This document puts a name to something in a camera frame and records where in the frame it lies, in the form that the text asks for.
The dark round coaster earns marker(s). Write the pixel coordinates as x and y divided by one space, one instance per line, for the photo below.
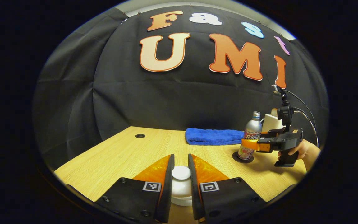
236 158

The white teacup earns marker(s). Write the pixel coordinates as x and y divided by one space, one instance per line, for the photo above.
181 202

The blue towel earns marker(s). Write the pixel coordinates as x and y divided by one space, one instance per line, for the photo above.
213 137

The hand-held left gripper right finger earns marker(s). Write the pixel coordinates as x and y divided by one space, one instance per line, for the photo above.
194 193

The silver water bottle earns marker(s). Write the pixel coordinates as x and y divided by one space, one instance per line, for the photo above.
253 129

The white teacup lid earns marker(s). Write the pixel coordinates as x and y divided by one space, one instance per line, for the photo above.
181 183

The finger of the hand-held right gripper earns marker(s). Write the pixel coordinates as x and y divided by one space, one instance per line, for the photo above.
249 144

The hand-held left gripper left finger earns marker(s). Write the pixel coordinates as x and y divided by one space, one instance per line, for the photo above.
168 193

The white toaster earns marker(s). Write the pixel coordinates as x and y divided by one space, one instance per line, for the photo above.
270 123

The brown toast slice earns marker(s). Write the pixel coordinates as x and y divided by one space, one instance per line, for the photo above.
274 111

